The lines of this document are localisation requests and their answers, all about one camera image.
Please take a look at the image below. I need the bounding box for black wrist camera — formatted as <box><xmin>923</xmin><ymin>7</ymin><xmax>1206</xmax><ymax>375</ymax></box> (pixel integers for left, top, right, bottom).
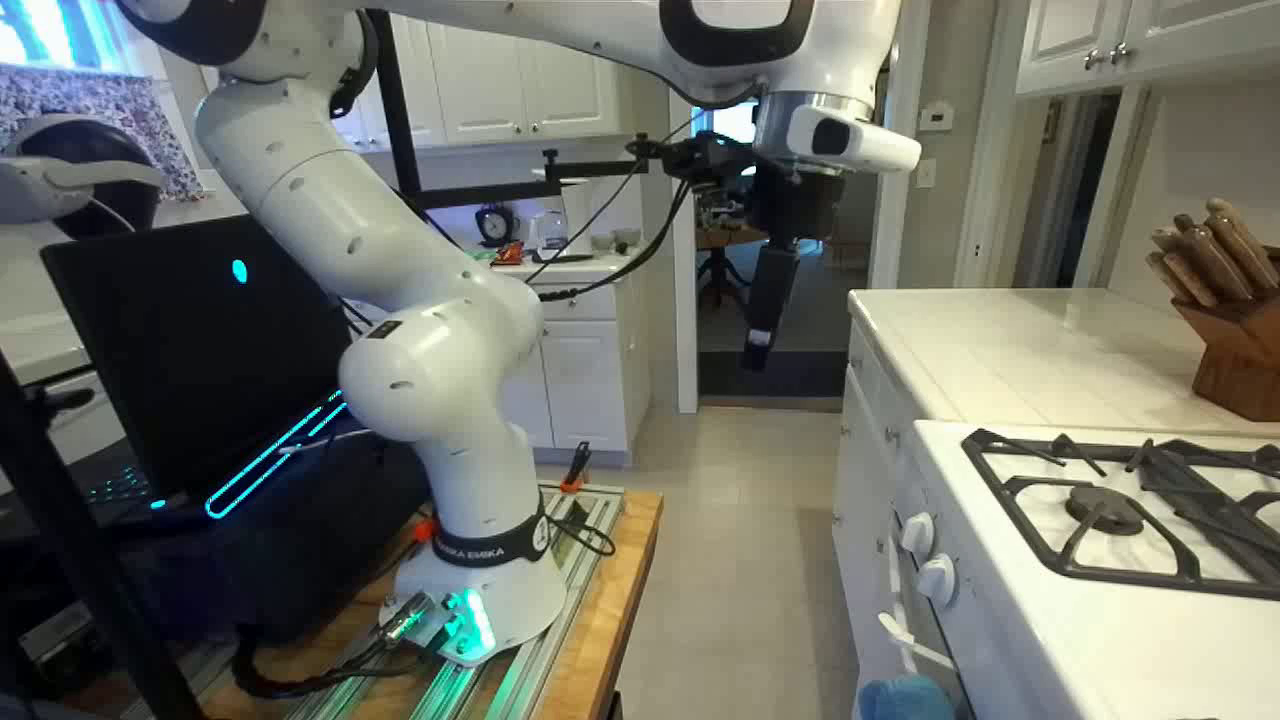
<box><xmin>665</xmin><ymin>131</ymin><xmax>755</xmax><ymax>184</ymax></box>

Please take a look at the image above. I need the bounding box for black stove grate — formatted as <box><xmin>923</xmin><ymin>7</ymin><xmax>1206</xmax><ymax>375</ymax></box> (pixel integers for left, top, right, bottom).
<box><xmin>959</xmin><ymin>429</ymin><xmax>1280</xmax><ymax>601</ymax></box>

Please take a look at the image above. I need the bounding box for wooden knife block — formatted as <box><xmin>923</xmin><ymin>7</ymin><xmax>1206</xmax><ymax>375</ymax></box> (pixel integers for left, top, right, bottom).
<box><xmin>1149</xmin><ymin>195</ymin><xmax>1280</xmax><ymax>421</ymax></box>

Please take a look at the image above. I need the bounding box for white stove knob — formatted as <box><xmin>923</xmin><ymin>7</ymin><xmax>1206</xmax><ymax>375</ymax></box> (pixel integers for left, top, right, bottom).
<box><xmin>899</xmin><ymin>512</ymin><xmax>938</xmax><ymax>557</ymax></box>
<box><xmin>918</xmin><ymin>552</ymin><xmax>959</xmax><ymax>608</ymax></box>

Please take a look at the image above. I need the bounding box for white base cabinet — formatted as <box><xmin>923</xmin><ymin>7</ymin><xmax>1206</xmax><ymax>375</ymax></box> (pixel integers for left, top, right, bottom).
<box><xmin>499</xmin><ymin>261</ymin><xmax>651</xmax><ymax>469</ymax></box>

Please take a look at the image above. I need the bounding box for white gas stove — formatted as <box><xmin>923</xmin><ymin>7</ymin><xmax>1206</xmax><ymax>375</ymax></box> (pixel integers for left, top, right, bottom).
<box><xmin>878</xmin><ymin>421</ymin><xmax>1280</xmax><ymax>720</ymax></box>

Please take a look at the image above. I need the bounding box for white counter cabinet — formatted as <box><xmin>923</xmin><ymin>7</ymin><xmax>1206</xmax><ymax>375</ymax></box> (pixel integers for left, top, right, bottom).
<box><xmin>834</xmin><ymin>287</ymin><xmax>1280</xmax><ymax>677</ymax></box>

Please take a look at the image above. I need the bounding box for blue towel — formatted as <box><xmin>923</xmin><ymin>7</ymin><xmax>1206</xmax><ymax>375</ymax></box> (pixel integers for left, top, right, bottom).
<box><xmin>860</xmin><ymin>677</ymin><xmax>957</xmax><ymax>720</ymax></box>

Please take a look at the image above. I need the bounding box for black laptop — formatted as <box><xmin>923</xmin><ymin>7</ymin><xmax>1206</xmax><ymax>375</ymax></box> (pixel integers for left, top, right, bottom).
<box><xmin>42</xmin><ymin>218</ymin><xmax>347</xmax><ymax>519</ymax></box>

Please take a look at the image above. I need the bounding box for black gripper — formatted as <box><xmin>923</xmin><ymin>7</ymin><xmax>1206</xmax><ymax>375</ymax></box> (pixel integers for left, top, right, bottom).
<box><xmin>740</xmin><ymin>163</ymin><xmax>844</xmax><ymax>374</ymax></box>

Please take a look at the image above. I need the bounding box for white upper cabinet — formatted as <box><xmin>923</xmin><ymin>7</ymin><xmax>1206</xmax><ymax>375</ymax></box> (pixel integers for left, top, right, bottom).
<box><xmin>1018</xmin><ymin>0</ymin><xmax>1280</xmax><ymax>98</ymax></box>

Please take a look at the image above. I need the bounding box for black white headset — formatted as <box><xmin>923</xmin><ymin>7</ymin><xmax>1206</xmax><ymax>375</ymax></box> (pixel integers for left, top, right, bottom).
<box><xmin>0</xmin><ymin>115</ymin><xmax>159</xmax><ymax>242</ymax></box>

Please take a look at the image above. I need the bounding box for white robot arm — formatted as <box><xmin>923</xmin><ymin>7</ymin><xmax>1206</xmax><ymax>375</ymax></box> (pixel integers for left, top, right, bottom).
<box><xmin>118</xmin><ymin>0</ymin><xmax>921</xmax><ymax>663</ymax></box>

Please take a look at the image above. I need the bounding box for wooden cart top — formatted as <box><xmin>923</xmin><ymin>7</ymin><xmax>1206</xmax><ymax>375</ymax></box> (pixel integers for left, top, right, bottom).
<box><xmin>200</xmin><ymin>483</ymin><xmax>665</xmax><ymax>720</ymax></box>

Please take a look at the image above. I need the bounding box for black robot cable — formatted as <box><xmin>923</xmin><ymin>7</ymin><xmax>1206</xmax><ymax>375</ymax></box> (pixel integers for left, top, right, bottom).
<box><xmin>525</xmin><ymin>177</ymin><xmax>695</xmax><ymax>310</ymax></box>

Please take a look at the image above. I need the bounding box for white oven door handle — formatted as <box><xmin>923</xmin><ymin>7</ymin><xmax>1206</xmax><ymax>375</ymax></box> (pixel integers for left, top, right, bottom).
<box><xmin>878</xmin><ymin>612</ymin><xmax>957</xmax><ymax>671</ymax></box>

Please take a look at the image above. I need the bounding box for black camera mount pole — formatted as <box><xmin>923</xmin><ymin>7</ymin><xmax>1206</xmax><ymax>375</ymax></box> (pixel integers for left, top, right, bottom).
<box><xmin>393</xmin><ymin>16</ymin><xmax>636</xmax><ymax>152</ymax></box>

